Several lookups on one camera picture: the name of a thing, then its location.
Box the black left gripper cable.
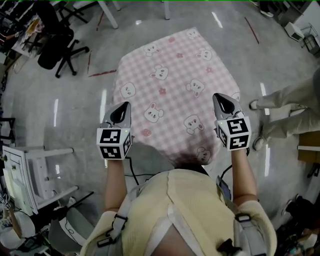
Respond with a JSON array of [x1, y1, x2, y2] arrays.
[[124, 156, 156, 186]]

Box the white desk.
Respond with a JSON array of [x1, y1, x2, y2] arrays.
[[97, 0, 171, 29]]

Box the brown cardboard box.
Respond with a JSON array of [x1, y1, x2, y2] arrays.
[[297, 131, 320, 164]]

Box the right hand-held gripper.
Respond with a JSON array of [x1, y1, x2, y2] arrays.
[[212, 92, 252, 152]]

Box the black metal frame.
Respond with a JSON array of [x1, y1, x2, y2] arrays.
[[0, 117, 17, 145]]

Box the black office chair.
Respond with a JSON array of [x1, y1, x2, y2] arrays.
[[307, 162, 320, 179], [37, 2, 91, 79]]

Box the checked patterned cloth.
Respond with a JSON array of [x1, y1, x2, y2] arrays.
[[24, 18, 46, 36]]

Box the white metal frame table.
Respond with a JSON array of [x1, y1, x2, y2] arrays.
[[2, 146, 79, 217]]

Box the grey harness straps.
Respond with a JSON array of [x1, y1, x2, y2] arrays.
[[96, 186, 266, 256]]

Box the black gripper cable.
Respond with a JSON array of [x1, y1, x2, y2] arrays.
[[220, 163, 234, 181], [124, 156, 156, 186]]

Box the pink checkered bunny cloth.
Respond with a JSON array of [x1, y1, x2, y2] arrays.
[[111, 27, 242, 166]]

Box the person's left forearm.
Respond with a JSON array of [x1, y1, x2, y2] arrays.
[[104, 158, 127, 214]]

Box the metal wire stand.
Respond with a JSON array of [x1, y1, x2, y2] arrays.
[[299, 22, 320, 59]]

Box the person's right forearm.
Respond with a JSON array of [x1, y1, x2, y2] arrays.
[[229, 149, 259, 204]]

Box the dark blue belt box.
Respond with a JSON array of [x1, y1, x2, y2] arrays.
[[215, 175, 231, 199]]

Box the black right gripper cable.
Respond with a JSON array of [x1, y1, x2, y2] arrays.
[[220, 163, 234, 181]]

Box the grey shell chair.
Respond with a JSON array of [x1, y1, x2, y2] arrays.
[[48, 197, 101, 249]]

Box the small white box appliance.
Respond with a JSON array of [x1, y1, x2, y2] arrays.
[[284, 21, 306, 41]]

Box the person's yellow knit top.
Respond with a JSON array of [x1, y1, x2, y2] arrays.
[[79, 168, 277, 256]]

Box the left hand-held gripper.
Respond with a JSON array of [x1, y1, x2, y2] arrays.
[[96, 101, 133, 160]]

